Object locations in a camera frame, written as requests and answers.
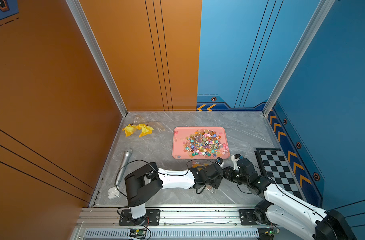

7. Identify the silver microphone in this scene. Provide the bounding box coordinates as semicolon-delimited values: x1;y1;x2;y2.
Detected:
108;148;133;200

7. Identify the black white checkerboard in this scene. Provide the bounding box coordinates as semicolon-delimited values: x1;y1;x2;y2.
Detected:
254;148;305;200

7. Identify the pink plastic tray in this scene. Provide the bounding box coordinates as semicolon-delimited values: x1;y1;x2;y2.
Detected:
172;127;230;160

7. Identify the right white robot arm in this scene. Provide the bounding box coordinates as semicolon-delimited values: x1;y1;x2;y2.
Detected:
223;159;356;240

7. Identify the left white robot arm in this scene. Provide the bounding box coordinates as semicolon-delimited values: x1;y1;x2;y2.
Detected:
125;162;223;224

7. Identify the clear ziploc bag with candies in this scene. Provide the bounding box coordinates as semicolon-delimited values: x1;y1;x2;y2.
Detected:
122;116;141;137

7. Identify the left green circuit board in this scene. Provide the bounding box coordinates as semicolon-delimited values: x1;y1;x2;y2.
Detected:
129;229;148;240

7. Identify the green circuit board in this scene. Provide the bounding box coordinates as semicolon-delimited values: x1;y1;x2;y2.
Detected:
257;229;280;240
129;229;148;240

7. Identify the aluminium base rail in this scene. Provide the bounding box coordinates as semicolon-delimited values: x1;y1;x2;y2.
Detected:
71;203;330;240

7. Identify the right green circuit board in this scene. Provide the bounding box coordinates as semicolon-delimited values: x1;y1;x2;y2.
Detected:
257;229;280;240

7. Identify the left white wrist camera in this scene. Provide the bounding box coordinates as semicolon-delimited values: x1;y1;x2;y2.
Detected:
215;157;224;168

